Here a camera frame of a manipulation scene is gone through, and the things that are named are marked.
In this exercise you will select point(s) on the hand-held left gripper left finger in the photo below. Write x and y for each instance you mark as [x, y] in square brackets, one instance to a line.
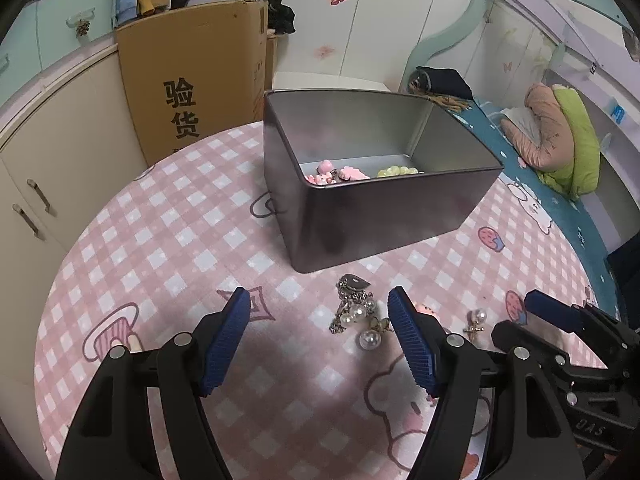
[225, 340]

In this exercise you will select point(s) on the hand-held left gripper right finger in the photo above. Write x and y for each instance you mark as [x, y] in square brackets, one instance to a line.
[415, 345]

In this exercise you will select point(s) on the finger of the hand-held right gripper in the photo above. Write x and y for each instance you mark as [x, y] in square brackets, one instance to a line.
[552, 309]
[515, 337]

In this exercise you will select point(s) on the small pink charm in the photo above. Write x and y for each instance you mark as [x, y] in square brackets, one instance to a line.
[427, 312]

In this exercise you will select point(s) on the small pearl earring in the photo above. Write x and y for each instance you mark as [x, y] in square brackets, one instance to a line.
[480, 316]

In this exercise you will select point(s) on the grey metal tin box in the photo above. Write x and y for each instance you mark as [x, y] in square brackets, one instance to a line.
[390, 215]

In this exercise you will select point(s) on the blue patterned bedsheet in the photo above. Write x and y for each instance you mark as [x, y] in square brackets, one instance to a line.
[560, 230]

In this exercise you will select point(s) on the dark blue cloth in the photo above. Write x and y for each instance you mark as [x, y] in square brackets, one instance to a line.
[625, 275]

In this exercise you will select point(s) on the pink checked cartoon tablecloth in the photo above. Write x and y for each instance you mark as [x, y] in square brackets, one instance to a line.
[175, 260]

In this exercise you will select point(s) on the green quilt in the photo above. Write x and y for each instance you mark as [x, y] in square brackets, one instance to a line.
[582, 155]

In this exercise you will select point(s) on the pink quilt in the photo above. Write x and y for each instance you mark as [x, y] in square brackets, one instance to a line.
[547, 125]

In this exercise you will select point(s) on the white pillow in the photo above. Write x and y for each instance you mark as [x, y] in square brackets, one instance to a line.
[515, 122]

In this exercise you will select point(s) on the small blue box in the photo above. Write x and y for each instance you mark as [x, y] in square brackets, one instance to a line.
[616, 112]

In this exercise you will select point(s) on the folded tan clothes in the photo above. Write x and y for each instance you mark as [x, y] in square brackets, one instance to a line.
[452, 102]

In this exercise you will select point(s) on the folded dark clothes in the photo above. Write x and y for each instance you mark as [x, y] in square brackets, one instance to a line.
[445, 82]

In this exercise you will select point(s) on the cream low cabinet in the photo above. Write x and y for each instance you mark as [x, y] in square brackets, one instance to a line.
[75, 125]

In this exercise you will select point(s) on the white board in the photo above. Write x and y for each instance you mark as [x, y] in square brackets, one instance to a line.
[330, 81]

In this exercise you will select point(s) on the large brown cardboard box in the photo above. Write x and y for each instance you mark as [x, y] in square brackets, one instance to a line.
[200, 60]

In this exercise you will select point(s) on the pale pink butterfly sticker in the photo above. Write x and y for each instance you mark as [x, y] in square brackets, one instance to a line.
[324, 51]

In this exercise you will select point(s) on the white wardrobe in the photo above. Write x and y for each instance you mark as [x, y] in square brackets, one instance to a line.
[390, 20]

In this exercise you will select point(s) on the black clothes pile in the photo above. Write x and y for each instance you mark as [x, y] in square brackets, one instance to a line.
[281, 15]

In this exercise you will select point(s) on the pinecone drawer ornament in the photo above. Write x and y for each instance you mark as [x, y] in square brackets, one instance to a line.
[83, 28]

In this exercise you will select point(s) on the mint green drawer unit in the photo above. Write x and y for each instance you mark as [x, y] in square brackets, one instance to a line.
[45, 25]

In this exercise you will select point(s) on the mint green bunk bed frame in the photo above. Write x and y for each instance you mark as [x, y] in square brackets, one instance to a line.
[450, 40]

